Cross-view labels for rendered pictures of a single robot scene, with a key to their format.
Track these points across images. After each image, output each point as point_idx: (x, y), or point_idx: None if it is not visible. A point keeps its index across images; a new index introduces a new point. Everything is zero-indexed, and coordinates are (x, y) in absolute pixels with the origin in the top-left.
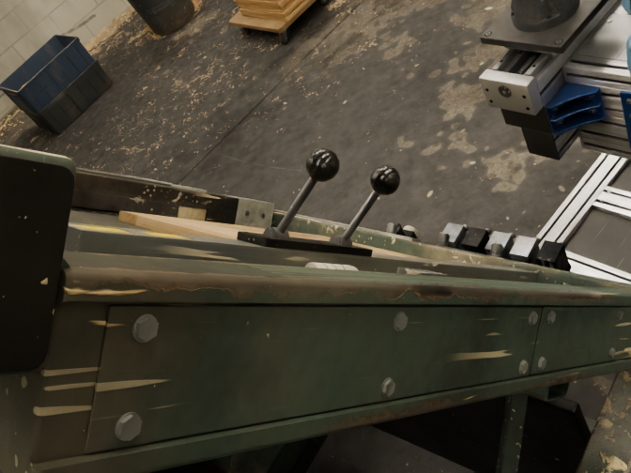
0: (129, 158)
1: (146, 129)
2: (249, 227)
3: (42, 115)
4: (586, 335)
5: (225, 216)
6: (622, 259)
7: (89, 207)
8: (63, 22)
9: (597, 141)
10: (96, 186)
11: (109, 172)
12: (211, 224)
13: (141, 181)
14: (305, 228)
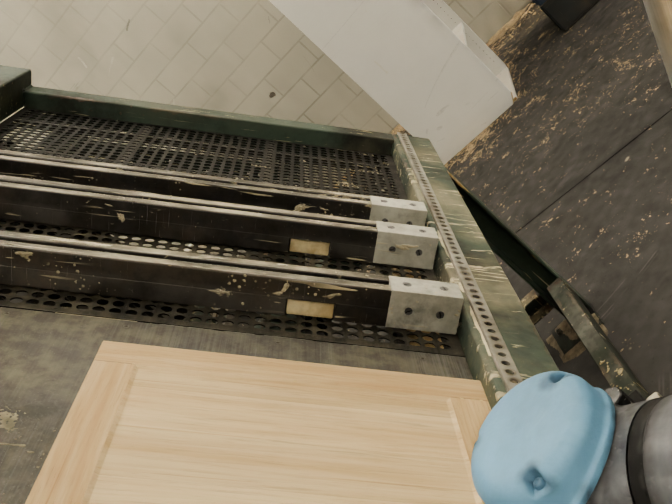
0: (615, 77)
1: (650, 33)
2: (303, 371)
3: (545, 9)
4: None
5: (368, 313)
6: None
7: (153, 300)
8: None
9: None
10: (159, 276)
11: (588, 94)
12: (213, 373)
13: (242, 262)
14: (474, 356)
